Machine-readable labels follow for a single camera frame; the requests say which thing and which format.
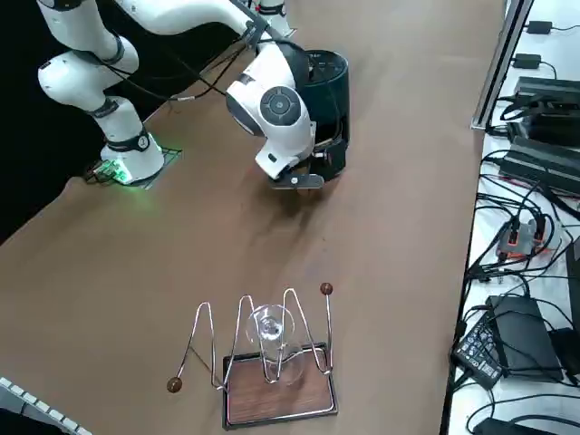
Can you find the grey orange electronic device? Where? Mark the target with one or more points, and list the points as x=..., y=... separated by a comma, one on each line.
x=521, y=235

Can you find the small black power adapter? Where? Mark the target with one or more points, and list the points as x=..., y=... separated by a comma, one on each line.
x=528, y=60
x=540, y=26

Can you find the clear wine glass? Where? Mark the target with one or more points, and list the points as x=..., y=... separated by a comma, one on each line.
x=272, y=331

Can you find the black flat device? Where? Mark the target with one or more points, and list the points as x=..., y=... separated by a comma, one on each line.
x=574, y=263

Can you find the black labelled power brick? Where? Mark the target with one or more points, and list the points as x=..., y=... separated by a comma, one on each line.
x=516, y=335

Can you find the white keyboard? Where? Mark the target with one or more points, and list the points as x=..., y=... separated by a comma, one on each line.
x=27, y=403

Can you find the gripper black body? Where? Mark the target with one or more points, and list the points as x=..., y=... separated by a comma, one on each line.
x=308, y=181

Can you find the long black power box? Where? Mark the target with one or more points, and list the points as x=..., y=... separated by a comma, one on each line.
x=544, y=161

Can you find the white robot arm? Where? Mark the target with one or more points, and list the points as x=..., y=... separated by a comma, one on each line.
x=272, y=16
x=290, y=131

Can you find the black power supply box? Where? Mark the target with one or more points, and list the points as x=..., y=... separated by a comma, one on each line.
x=553, y=88
x=557, y=129

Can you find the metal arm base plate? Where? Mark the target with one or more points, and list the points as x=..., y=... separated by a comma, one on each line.
x=167, y=154
x=290, y=31

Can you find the green air fryer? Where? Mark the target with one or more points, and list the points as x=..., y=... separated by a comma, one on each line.
x=335, y=86

